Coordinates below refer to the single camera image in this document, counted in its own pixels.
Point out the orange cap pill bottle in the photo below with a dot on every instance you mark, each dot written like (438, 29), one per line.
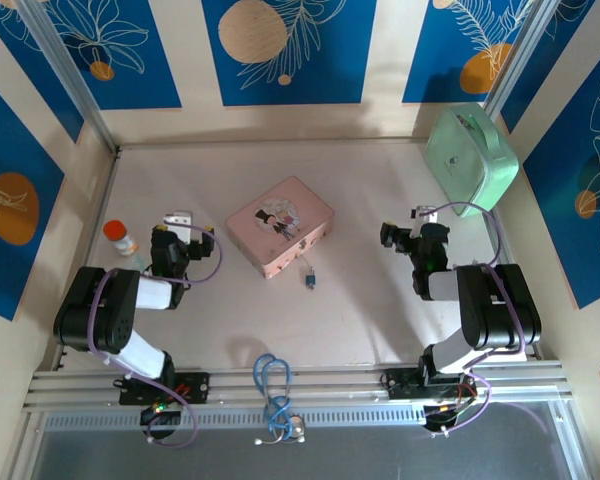
(119, 237)

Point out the aluminium frame post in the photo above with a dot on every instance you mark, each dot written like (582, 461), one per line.
(75, 85)
(515, 55)

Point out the pink tin box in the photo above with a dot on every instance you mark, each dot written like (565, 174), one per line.
(250, 225)

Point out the mint green zip case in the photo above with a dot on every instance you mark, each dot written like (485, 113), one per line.
(467, 160)

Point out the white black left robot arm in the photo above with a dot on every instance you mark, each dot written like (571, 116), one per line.
(100, 310)

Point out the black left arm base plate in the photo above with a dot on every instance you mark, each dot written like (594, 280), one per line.
(195, 387)

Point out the blue floral wall panel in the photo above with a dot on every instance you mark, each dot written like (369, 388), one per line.
(35, 65)
(330, 75)
(570, 225)
(145, 65)
(0, 160)
(440, 40)
(550, 65)

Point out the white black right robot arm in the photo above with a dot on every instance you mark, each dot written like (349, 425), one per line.
(490, 305)

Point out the blue stethoscope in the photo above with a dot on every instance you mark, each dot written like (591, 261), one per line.
(275, 400)

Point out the aluminium frame cross rail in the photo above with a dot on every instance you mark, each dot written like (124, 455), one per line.
(330, 385)

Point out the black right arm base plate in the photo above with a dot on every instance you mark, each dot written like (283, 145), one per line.
(402, 385)

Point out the aluminium table side rail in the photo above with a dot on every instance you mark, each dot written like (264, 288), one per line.
(506, 252)
(103, 200)

